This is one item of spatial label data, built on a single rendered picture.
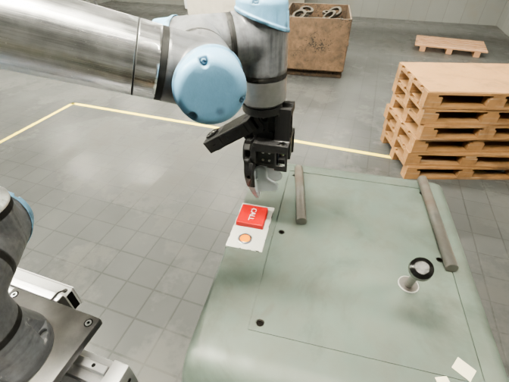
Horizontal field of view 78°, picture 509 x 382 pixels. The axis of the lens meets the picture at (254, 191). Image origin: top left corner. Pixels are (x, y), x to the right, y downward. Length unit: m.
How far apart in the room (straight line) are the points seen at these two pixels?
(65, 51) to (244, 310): 0.44
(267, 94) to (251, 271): 0.32
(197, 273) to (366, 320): 1.70
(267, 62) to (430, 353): 0.50
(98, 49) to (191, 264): 1.98
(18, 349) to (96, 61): 0.50
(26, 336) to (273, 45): 0.61
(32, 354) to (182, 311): 1.42
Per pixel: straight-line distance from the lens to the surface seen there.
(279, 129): 0.54
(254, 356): 0.53
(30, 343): 0.70
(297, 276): 0.61
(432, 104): 2.89
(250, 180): 0.59
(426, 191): 0.84
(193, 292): 2.11
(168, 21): 0.47
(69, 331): 0.74
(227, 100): 0.33
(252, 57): 0.48
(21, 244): 0.70
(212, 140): 0.58
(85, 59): 0.34
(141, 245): 2.44
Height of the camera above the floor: 1.75
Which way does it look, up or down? 40 degrees down
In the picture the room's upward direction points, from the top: straight up
